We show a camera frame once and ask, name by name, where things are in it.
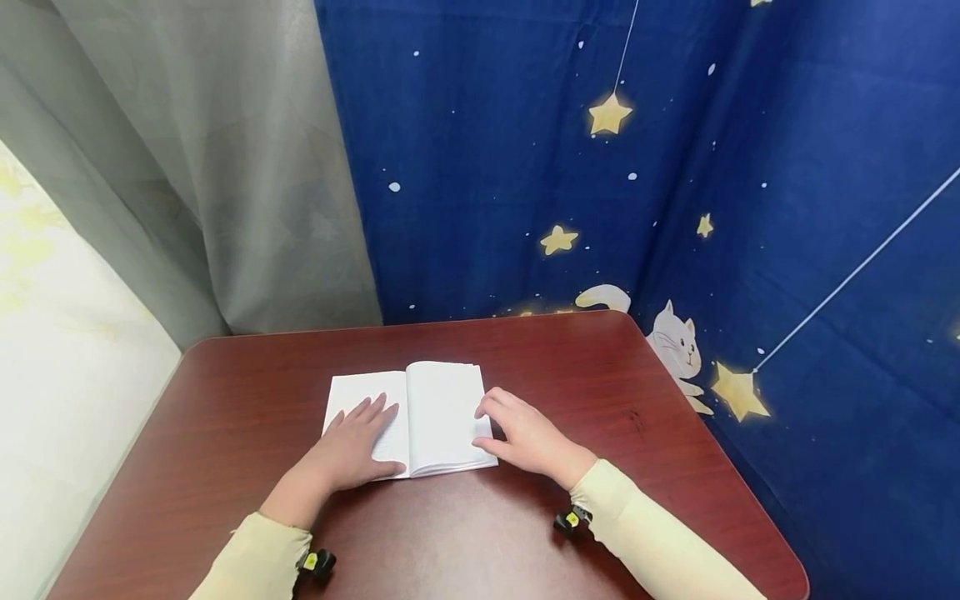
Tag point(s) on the person's left hand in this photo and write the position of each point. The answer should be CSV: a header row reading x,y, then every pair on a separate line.
x,y
346,456

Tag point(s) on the person's right hand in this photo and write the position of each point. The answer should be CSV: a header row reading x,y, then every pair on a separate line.
x,y
534,439

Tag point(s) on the person's left little finger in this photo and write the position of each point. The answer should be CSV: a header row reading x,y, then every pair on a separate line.
x,y
334,422

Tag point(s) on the person's right thumb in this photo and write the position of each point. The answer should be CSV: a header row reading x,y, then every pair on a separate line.
x,y
489,446

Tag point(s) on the person's left thumb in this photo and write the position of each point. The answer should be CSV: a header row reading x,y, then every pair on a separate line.
x,y
388,470

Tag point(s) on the person's left index finger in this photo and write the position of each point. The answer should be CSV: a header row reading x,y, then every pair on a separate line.
x,y
388,422

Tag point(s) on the person's left middle finger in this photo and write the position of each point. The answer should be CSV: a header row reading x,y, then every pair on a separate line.
x,y
374,412

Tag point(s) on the person's left ring finger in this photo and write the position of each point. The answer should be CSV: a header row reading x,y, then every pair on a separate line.
x,y
358,412

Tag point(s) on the person's right fingers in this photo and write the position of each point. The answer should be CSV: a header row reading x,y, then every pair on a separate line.
x,y
491,403

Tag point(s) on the white book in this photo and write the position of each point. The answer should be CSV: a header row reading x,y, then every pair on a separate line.
x,y
442,408

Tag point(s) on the person's right forearm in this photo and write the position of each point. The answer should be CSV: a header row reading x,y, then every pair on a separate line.
x,y
660,542

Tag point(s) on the person's left forearm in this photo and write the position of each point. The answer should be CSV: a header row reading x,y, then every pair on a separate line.
x,y
262,550

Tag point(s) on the black wrist band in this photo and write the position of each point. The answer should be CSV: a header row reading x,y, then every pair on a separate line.
x,y
316,564
572,519

